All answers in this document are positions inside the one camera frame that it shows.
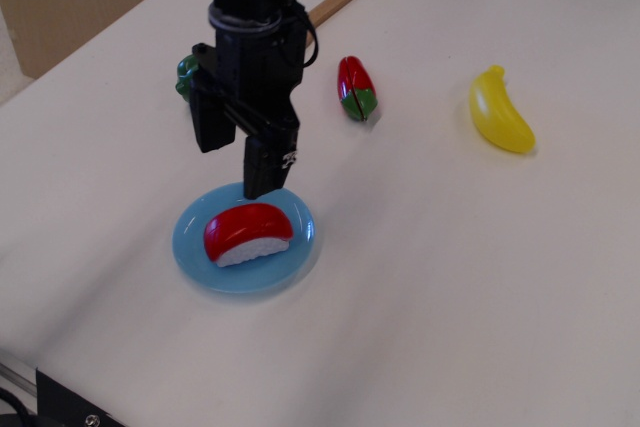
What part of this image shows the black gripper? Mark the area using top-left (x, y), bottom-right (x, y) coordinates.
top-left (189, 21), bottom-right (306, 199)

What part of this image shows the red and white toy sushi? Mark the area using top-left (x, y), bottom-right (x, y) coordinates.
top-left (203, 203), bottom-right (294, 267)

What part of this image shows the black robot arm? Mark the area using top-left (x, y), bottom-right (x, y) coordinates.
top-left (189, 0), bottom-right (315, 199)

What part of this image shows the blue plate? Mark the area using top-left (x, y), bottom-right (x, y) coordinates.
top-left (172, 183), bottom-right (316, 294)

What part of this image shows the green toy bell pepper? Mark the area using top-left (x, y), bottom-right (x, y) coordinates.
top-left (175, 54), bottom-right (199, 103)

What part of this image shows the red and green toy chili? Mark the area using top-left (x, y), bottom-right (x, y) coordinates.
top-left (337, 56), bottom-right (378, 122)

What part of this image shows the yellow toy banana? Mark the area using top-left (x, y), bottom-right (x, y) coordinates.
top-left (469, 65), bottom-right (536, 154)

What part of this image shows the black corner bracket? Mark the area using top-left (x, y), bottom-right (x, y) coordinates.
top-left (35, 370), bottom-right (124, 427)

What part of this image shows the aluminium frame rail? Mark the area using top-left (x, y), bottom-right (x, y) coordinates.
top-left (0, 350), bottom-right (37, 414)

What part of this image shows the black cable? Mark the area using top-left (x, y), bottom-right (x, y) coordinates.
top-left (0, 389), bottom-right (36, 427)

